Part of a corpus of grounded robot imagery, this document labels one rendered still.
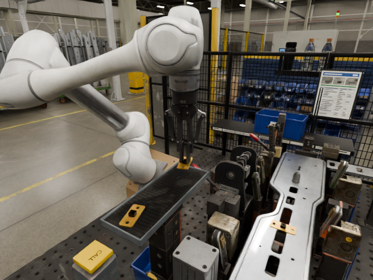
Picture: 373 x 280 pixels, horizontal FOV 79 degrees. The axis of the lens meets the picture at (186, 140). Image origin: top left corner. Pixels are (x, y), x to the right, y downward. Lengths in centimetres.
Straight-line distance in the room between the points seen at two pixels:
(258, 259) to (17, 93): 88
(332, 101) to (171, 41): 142
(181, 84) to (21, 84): 49
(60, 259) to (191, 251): 77
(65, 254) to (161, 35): 108
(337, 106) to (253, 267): 125
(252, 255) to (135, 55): 64
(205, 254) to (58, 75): 64
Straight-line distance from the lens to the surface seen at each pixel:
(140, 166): 119
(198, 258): 61
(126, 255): 119
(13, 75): 91
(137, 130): 124
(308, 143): 153
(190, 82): 64
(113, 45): 760
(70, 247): 131
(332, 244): 96
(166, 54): 44
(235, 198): 86
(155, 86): 370
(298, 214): 99
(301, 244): 87
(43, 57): 96
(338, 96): 174
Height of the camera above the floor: 158
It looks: 22 degrees down
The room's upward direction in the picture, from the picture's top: straight up
